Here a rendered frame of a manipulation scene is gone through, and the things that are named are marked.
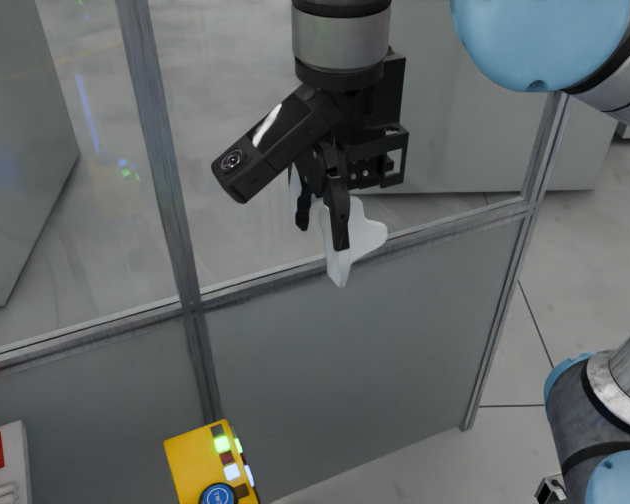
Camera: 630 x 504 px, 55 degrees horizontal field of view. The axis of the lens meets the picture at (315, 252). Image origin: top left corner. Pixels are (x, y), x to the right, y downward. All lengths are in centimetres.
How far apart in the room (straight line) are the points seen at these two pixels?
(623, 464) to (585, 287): 218
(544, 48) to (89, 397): 121
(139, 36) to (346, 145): 51
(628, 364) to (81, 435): 111
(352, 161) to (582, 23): 25
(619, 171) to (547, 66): 346
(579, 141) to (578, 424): 250
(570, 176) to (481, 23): 305
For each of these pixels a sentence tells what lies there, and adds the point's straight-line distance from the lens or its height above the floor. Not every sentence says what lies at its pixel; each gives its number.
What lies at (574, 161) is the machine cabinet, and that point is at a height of 23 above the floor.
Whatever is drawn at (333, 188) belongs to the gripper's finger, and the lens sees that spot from 50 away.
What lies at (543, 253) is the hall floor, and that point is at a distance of 302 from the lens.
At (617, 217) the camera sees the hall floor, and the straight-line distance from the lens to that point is 340.
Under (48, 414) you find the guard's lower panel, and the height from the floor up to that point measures 80.
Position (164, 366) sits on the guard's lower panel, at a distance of 136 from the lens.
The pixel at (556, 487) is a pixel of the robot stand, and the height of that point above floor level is 95.
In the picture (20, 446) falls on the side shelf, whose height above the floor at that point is 86.
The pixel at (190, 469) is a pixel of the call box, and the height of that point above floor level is 107.
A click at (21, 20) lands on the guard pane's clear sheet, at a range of 93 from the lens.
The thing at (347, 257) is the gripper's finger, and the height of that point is 152.
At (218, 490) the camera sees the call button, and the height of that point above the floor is 108.
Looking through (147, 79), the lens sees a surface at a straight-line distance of 97.
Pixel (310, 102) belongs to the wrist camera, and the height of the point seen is 165.
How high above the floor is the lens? 188
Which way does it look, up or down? 42 degrees down
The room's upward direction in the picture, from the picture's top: straight up
